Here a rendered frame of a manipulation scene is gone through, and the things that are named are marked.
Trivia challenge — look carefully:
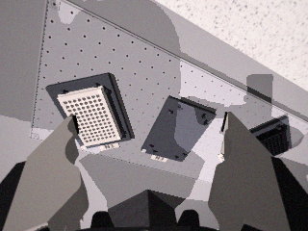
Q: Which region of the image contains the white name plate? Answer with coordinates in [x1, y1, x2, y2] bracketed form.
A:
[100, 142, 119, 150]
[150, 155, 167, 162]
[218, 153, 224, 162]

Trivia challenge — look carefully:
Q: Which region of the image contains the white well plate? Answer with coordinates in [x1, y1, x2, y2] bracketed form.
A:
[58, 85, 122, 146]

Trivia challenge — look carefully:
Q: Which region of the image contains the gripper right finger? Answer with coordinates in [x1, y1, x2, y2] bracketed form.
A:
[208, 112, 308, 231]

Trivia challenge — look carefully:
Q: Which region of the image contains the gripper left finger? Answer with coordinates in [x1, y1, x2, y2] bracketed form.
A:
[0, 115, 89, 231]

